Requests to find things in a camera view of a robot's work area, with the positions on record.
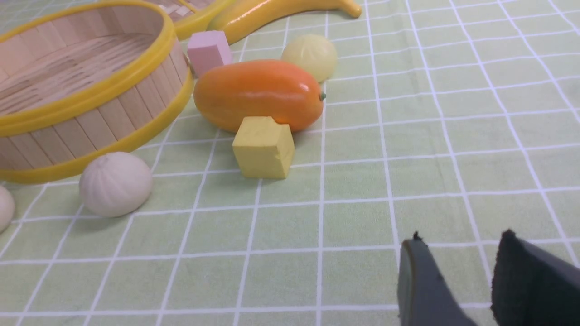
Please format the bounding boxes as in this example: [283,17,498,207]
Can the pale yellow bun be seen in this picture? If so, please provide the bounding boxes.
[281,34,338,83]

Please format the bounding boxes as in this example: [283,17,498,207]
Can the bamboo steamer tray yellow rim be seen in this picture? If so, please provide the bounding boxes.
[0,0,194,183]

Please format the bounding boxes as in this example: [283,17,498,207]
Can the green checkered tablecloth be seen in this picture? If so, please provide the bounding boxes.
[1,0,580,326]

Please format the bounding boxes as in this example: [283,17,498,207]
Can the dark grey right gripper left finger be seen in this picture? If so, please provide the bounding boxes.
[397,232,476,326]

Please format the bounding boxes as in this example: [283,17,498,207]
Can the pink foam cube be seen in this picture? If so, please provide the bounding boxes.
[187,30,233,77]

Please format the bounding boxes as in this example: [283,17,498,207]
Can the yellow plastic banana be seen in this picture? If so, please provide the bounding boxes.
[207,0,362,44]

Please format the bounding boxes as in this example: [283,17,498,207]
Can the woven bamboo steamer lid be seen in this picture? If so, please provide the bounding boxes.
[150,0,233,41]

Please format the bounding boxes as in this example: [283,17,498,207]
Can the white bun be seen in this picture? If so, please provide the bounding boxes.
[79,151,153,217]
[0,185,16,233]

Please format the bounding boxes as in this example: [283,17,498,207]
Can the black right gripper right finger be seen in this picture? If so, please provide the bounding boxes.
[491,229,580,326]

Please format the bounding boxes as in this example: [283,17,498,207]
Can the orange plastic mango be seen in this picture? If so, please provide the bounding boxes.
[193,59,327,133]

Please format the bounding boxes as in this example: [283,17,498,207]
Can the yellow foam cube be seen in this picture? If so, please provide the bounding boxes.
[232,117,295,179]

